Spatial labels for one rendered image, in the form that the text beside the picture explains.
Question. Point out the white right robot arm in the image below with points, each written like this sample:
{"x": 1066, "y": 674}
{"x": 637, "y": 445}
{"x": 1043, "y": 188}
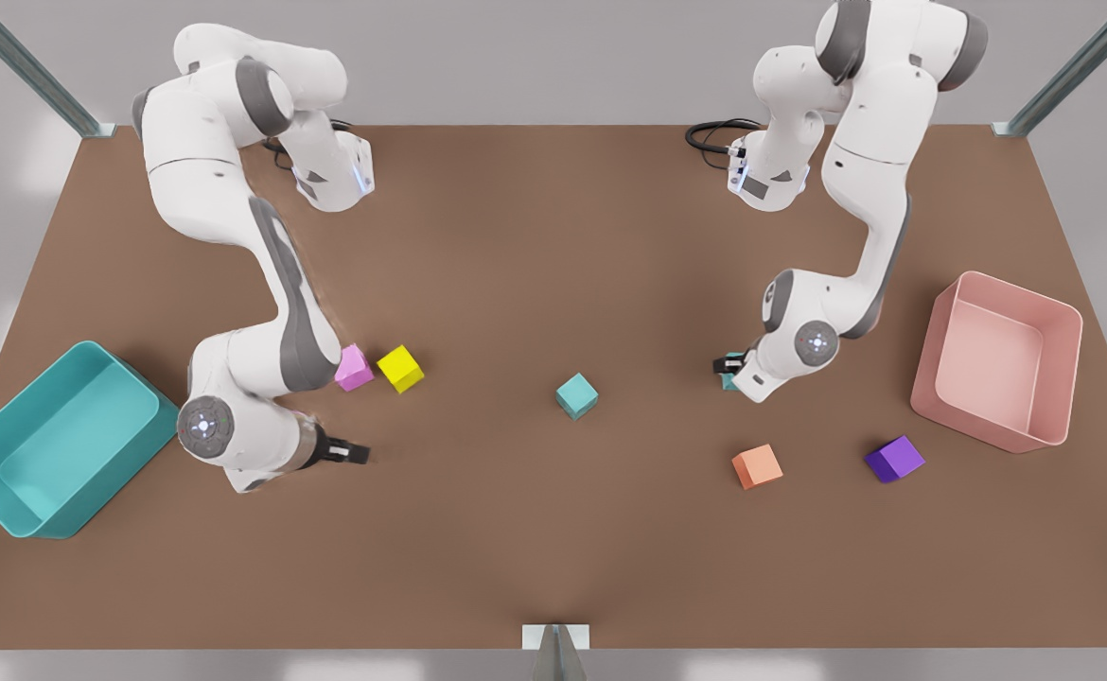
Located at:
{"x": 270, "y": 312}

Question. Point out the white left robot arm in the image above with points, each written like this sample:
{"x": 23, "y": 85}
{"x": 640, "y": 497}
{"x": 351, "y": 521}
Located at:
{"x": 870, "y": 142}

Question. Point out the teal blue cube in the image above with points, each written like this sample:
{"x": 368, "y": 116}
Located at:
{"x": 577, "y": 395}
{"x": 728, "y": 380}

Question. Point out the pink cube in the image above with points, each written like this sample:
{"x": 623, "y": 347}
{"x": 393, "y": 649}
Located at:
{"x": 355, "y": 371}

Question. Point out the yellow cube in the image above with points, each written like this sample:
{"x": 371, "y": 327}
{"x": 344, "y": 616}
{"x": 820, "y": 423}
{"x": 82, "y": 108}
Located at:
{"x": 400, "y": 368}

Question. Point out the orange cube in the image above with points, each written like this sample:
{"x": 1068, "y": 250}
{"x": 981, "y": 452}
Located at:
{"x": 757, "y": 466}

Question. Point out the purple cube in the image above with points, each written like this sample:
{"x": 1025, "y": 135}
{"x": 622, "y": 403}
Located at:
{"x": 894, "y": 459}

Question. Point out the pink plastic bin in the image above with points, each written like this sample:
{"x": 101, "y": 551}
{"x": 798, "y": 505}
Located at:
{"x": 998, "y": 361}

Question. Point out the teal plastic bin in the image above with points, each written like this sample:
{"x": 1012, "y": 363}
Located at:
{"x": 61, "y": 441}

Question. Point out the silver frame post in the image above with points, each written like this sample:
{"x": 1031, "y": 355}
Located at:
{"x": 28, "y": 68}
{"x": 1074, "y": 68}
{"x": 555, "y": 653}

